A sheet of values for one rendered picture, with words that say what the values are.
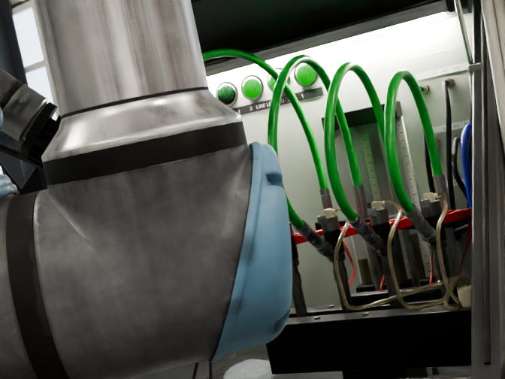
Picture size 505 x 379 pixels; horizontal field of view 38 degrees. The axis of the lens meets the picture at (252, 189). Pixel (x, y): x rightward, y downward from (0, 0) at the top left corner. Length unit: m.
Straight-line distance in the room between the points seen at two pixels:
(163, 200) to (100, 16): 0.10
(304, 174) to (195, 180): 1.08
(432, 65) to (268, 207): 1.00
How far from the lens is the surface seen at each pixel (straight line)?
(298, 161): 1.45
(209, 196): 0.37
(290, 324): 1.15
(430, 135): 1.15
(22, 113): 1.08
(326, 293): 1.48
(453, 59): 1.35
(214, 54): 1.22
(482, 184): 1.02
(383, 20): 1.36
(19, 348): 0.39
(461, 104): 1.35
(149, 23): 0.39
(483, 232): 0.97
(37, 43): 7.56
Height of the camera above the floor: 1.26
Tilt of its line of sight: 3 degrees down
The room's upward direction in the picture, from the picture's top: 12 degrees counter-clockwise
